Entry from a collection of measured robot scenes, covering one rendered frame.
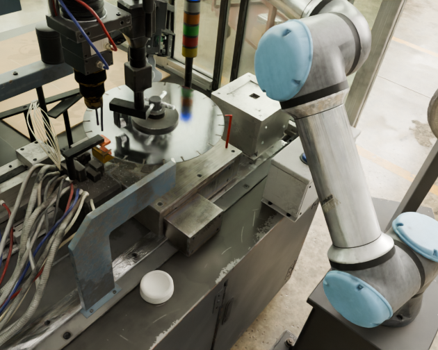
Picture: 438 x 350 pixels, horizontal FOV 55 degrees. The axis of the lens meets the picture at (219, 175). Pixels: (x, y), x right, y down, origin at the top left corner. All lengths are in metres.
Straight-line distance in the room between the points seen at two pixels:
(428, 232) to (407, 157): 1.94
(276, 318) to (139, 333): 0.99
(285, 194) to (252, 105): 0.28
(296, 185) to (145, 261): 0.39
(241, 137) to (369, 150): 1.62
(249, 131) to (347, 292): 0.58
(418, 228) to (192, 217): 0.46
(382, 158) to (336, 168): 2.01
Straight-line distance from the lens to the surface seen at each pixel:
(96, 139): 0.91
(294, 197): 1.04
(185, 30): 1.21
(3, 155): 1.15
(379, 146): 2.81
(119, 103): 0.93
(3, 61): 1.71
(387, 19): 1.11
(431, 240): 0.86
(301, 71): 0.66
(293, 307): 1.84
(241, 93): 1.24
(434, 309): 1.08
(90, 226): 0.73
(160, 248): 0.98
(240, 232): 1.04
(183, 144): 0.94
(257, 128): 1.15
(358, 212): 0.73
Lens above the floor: 1.54
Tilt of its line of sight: 43 degrees down
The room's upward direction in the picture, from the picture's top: 8 degrees clockwise
